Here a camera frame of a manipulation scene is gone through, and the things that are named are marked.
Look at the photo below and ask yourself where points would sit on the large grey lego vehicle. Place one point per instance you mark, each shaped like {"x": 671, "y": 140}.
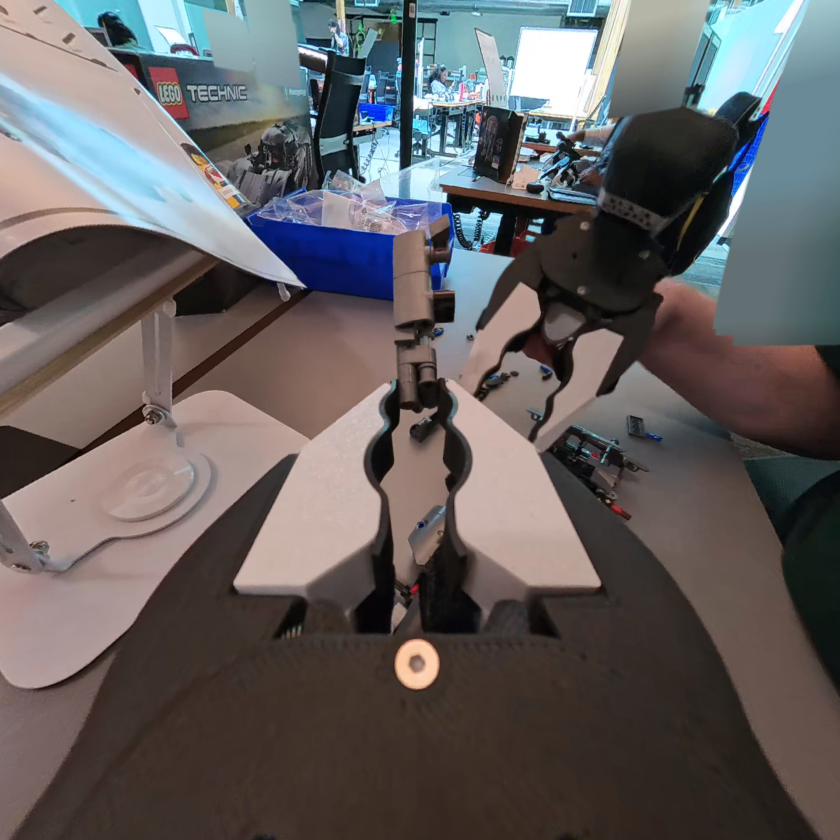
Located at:
{"x": 590, "y": 459}

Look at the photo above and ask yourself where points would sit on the black mesh office chair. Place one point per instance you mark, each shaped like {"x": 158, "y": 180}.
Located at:
{"x": 338, "y": 98}

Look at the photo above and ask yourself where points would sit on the dark printed lego box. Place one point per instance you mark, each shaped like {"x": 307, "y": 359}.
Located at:
{"x": 249, "y": 131}

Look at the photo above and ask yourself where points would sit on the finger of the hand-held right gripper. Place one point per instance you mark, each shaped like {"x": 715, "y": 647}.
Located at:
{"x": 604, "y": 361}
{"x": 502, "y": 328}

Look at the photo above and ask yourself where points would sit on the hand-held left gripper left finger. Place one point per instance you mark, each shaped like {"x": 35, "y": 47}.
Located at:
{"x": 308, "y": 525}

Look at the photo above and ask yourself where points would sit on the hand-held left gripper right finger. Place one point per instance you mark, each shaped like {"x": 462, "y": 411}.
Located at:
{"x": 525, "y": 525}

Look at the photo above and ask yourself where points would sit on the blue plastic bin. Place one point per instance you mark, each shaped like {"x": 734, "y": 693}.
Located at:
{"x": 354, "y": 262}

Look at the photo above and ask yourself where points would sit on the person's green shirt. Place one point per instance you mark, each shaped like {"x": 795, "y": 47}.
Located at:
{"x": 814, "y": 590}

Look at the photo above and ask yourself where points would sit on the white board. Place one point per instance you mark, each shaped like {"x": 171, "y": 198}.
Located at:
{"x": 554, "y": 65}

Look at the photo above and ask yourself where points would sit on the dark grey lego plate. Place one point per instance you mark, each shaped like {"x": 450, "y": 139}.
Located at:
{"x": 636, "y": 425}

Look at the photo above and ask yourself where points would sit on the black lego connector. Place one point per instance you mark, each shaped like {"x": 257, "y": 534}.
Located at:
{"x": 502, "y": 382}

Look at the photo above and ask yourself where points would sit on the pile of clear plastic bags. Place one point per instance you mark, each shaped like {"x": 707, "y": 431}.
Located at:
{"x": 341, "y": 210}

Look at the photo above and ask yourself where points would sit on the person's right hand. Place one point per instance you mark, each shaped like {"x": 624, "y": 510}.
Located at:
{"x": 541, "y": 344}

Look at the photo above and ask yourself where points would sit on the person's right forearm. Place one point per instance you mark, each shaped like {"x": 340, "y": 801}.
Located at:
{"x": 735, "y": 380}

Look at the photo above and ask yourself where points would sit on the small grey lego subassembly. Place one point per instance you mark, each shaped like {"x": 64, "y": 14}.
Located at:
{"x": 412, "y": 282}

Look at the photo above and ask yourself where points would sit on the wooden background desk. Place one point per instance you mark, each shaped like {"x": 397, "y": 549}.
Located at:
{"x": 499, "y": 191}

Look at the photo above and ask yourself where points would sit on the white book stand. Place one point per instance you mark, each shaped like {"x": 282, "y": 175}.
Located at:
{"x": 98, "y": 590}

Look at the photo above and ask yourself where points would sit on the lego instruction booklet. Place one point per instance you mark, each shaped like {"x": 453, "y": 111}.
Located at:
{"x": 79, "y": 164}

